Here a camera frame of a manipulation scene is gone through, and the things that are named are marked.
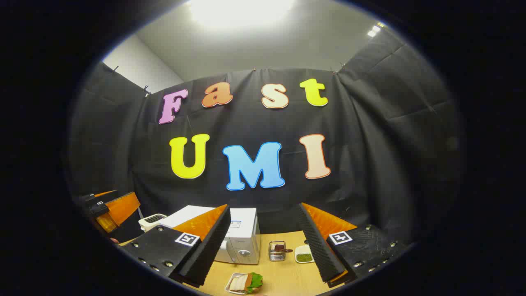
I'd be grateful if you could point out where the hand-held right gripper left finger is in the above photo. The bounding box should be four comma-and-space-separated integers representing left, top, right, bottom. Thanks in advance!
119, 204, 231, 288

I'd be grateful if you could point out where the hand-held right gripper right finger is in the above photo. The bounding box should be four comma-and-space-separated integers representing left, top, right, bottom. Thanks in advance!
297, 202, 411, 288

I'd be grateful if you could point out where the white microwave oven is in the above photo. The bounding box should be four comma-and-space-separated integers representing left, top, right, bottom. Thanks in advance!
158, 205, 261, 265

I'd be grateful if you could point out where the sandwich with green lettuce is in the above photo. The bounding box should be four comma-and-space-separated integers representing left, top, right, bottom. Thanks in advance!
229, 272, 264, 293

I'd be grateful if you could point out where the white divided dish of beans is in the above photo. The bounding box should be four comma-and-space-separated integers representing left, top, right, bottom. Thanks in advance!
295, 245, 315, 264

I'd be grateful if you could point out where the white toaster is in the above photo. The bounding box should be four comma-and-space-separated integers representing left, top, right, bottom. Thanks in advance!
138, 213, 168, 233

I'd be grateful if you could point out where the white plastic tray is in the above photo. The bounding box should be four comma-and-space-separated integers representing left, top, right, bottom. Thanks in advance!
224, 273, 251, 295

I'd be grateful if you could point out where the large ceiling light panel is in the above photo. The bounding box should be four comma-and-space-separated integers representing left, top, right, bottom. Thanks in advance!
187, 0, 296, 27

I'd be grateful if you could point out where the metal wire basket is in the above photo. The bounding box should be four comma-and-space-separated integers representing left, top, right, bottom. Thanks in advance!
268, 241, 287, 262

